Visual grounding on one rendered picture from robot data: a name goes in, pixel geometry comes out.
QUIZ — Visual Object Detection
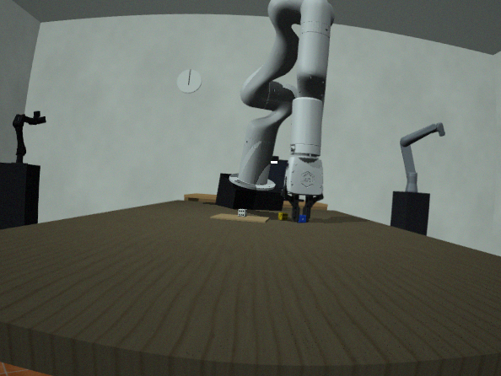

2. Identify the tan mat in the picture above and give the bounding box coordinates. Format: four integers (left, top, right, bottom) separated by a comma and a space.
210, 213, 269, 223

